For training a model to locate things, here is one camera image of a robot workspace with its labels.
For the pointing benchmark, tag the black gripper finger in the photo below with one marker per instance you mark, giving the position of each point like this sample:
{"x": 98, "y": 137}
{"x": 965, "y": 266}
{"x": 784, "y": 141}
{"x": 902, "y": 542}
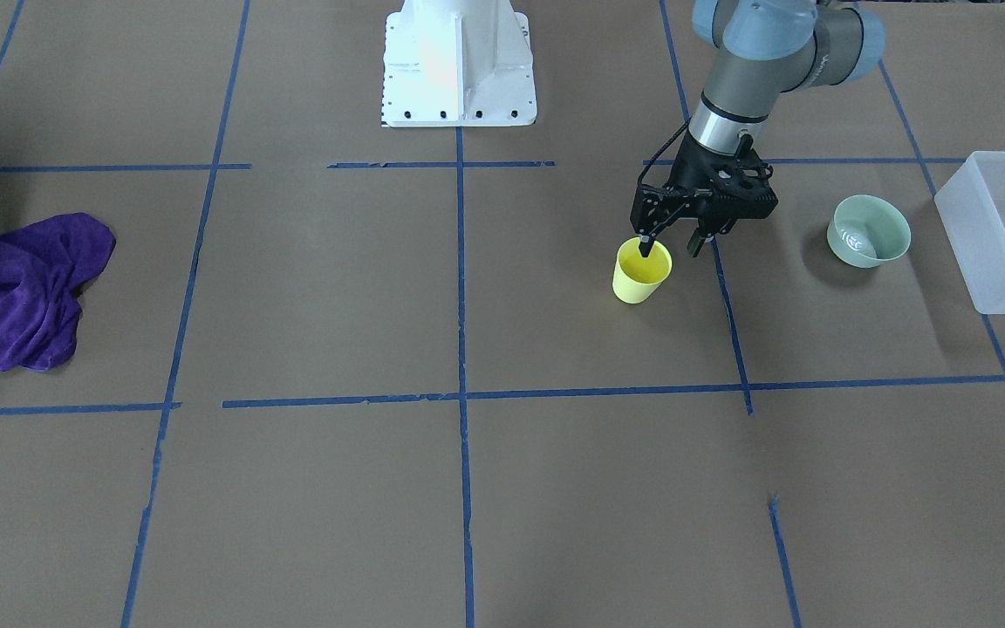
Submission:
{"x": 647, "y": 241}
{"x": 702, "y": 235}

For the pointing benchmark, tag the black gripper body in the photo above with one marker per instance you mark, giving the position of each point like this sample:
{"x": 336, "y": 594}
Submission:
{"x": 688, "y": 175}

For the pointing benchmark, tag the yellow plastic cup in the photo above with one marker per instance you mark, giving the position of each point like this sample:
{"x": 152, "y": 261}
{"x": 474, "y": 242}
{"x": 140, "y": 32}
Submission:
{"x": 637, "y": 277}

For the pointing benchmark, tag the pale green bowl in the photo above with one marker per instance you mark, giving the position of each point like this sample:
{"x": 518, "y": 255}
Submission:
{"x": 866, "y": 231}

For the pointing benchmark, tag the purple cloth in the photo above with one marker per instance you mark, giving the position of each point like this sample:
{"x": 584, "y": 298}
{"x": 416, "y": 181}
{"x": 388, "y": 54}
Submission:
{"x": 43, "y": 268}

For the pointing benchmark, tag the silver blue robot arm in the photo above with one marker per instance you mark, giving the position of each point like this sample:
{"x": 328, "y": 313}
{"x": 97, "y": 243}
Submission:
{"x": 764, "y": 49}

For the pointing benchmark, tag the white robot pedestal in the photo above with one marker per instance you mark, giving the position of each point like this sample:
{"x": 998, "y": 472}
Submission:
{"x": 458, "y": 64}

